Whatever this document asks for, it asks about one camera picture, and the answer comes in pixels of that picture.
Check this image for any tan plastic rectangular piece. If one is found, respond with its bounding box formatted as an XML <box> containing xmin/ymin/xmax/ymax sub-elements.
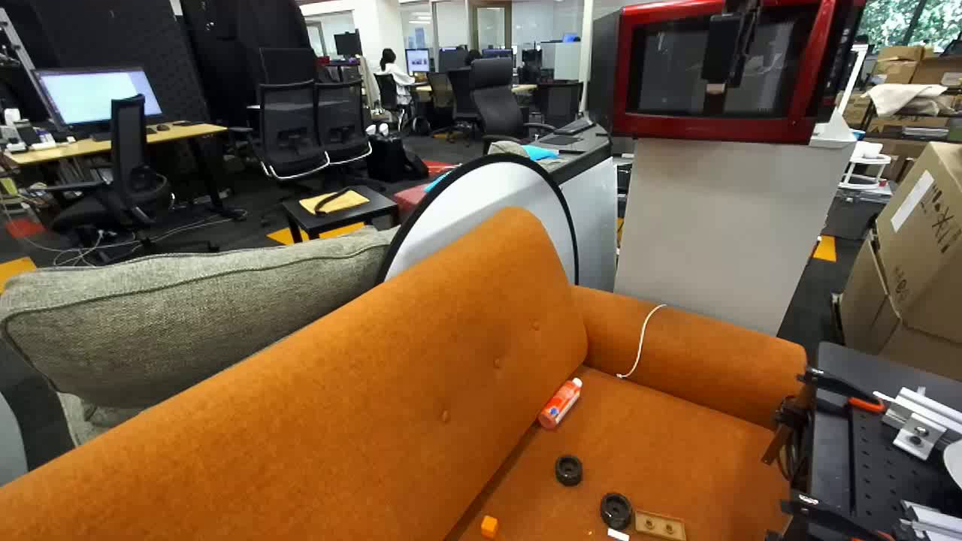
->
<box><xmin>635</xmin><ymin>513</ymin><xmax>689</xmax><ymax>541</ymax></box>

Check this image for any orange fabric sofa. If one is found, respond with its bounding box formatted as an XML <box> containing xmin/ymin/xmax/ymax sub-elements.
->
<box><xmin>0</xmin><ymin>207</ymin><xmax>807</xmax><ymax>541</ymax></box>

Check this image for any grey sofa cushion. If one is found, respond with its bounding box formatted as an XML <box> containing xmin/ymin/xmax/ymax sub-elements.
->
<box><xmin>0</xmin><ymin>230</ymin><xmax>393</xmax><ymax>408</ymax></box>

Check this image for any cardboard box right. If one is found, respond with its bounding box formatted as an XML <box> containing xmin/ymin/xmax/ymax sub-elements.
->
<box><xmin>838</xmin><ymin>142</ymin><xmax>962</xmax><ymax>378</ymax></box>

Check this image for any orange capped white bottle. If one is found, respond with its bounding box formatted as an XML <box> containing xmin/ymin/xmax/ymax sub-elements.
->
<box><xmin>538</xmin><ymin>378</ymin><xmax>584</xmax><ymax>430</ymax></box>

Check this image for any small black side table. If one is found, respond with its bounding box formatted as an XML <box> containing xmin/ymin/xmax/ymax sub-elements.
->
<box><xmin>282</xmin><ymin>187</ymin><xmax>401</xmax><ymax>240</ymax></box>

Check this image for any black round knob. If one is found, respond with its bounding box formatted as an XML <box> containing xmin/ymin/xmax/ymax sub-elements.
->
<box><xmin>601</xmin><ymin>493</ymin><xmax>635</xmax><ymax>530</ymax></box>
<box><xmin>555</xmin><ymin>458</ymin><xmax>584</xmax><ymax>487</ymax></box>

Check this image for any black mesh office chair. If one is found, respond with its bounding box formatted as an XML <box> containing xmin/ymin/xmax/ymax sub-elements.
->
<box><xmin>260</xmin><ymin>81</ymin><xmax>330</xmax><ymax>185</ymax></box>

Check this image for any small orange cube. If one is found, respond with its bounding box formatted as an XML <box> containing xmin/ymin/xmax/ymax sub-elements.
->
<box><xmin>478</xmin><ymin>513</ymin><xmax>500</xmax><ymax>541</ymax></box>

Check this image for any red framed microwave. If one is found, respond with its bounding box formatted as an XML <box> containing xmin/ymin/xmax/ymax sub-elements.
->
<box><xmin>586</xmin><ymin>0</ymin><xmax>867</xmax><ymax>145</ymax></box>

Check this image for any wooden office desk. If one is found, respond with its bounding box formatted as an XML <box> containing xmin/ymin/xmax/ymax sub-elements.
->
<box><xmin>0</xmin><ymin>124</ymin><xmax>230</xmax><ymax>170</ymax></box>

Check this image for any black office chair left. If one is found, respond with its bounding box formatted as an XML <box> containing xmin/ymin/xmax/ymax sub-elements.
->
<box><xmin>54</xmin><ymin>93</ymin><xmax>171</xmax><ymax>231</ymax></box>

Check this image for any computer monitor on desk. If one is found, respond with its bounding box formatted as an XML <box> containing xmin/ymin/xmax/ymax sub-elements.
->
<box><xmin>38</xmin><ymin>66</ymin><xmax>163</xmax><ymax>128</ymax></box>

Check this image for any stacked cardboard boxes background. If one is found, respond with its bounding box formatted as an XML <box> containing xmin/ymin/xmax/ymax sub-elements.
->
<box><xmin>844</xmin><ymin>46</ymin><xmax>962</xmax><ymax>159</ymax></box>

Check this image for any white cord on sofa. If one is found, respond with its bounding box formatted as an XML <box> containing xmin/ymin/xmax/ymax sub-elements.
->
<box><xmin>614</xmin><ymin>302</ymin><xmax>669</xmax><ymax>385</ymax></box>

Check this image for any white pedestal cabinet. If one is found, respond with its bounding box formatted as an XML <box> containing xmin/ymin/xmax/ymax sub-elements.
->
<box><xmin>618</xmin><ymin>139</ymin><xmax>855</xmax><ymax>335</ymax></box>

